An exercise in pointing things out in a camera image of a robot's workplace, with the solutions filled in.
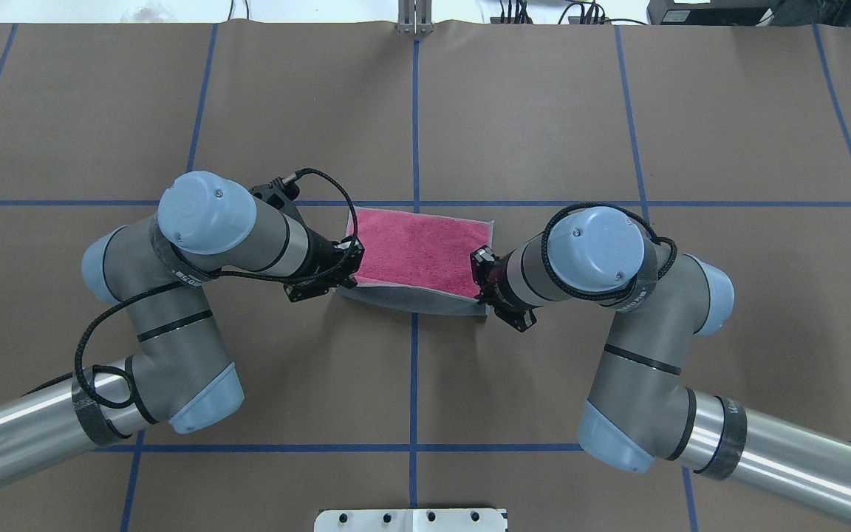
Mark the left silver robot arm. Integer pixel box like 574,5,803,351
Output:
0,168,364,488

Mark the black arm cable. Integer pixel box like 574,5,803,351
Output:
74,168,361,410
541,202,678,301

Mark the black electronics box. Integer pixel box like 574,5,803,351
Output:
646,1,771,27

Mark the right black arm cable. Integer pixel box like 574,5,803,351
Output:
541,202,678,301

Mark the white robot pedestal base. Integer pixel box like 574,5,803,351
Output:
313,508,510,531

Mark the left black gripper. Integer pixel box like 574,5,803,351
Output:
284,231,365,303

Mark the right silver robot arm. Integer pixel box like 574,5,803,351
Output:
470,202,851,522

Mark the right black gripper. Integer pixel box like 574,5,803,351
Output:
470,247,536,333

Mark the aluminium frame post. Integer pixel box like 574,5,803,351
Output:
396,0,434,36

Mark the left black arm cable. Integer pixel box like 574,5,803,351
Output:
74,168,361,410

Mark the pink and grey towel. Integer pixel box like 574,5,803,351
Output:
335,208,494,317

